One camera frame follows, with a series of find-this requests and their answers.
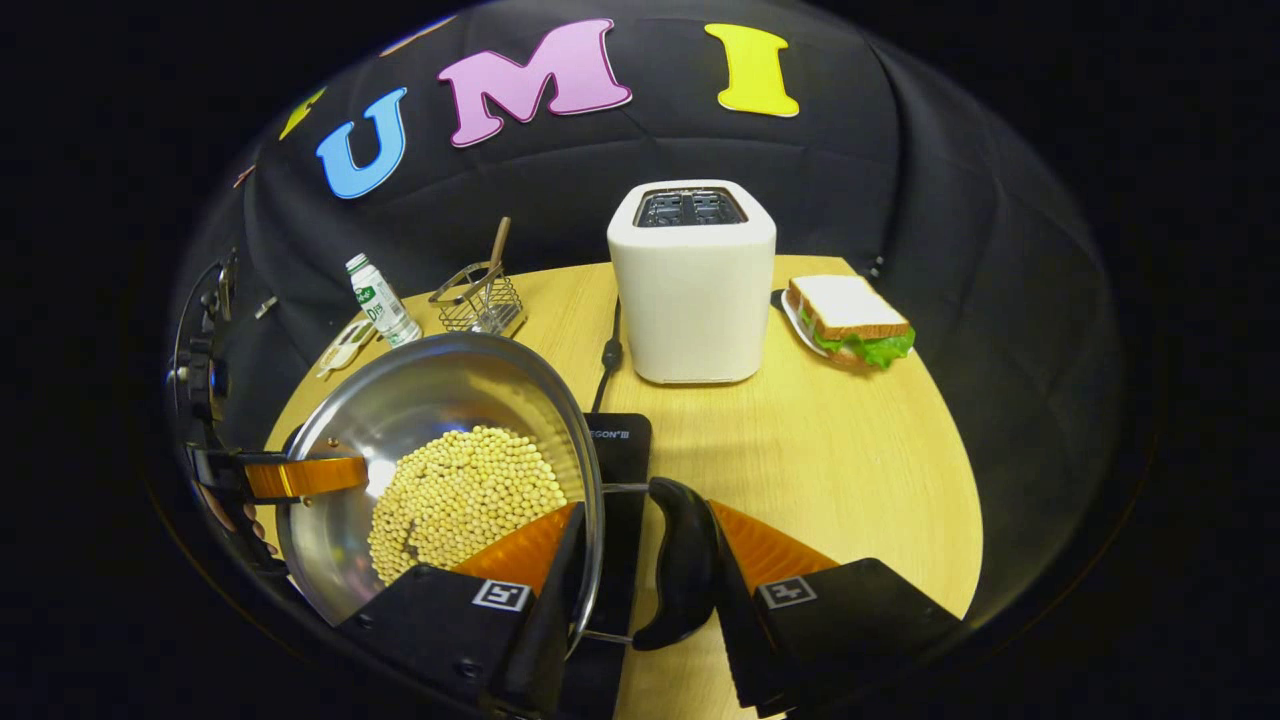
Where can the heap of soybeans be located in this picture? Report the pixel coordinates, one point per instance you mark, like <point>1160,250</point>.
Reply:
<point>460,490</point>

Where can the silver cloth clip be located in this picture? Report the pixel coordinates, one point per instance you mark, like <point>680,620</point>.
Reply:
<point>266,308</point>

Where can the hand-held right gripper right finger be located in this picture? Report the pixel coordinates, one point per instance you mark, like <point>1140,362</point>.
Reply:
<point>745,640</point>

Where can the white drink bottle green label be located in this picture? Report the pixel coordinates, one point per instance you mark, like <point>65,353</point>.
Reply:
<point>385,305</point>

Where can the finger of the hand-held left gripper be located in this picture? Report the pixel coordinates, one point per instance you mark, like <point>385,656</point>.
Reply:
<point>300,477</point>

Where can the white toaster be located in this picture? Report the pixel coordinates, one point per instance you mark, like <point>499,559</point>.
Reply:
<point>690,300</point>

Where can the black induction cooktop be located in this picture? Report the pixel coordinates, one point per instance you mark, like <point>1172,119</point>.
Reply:
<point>622,520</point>

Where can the brown cloth clip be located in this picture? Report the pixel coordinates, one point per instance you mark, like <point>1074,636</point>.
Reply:
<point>244,176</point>

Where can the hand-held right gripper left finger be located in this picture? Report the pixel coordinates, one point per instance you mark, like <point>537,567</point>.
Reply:
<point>545,630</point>

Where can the white divided bean dish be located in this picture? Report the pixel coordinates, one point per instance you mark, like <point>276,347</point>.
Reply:
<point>345,347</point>

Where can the lettuce sandwich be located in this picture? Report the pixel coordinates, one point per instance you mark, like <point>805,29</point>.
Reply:
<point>845,305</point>

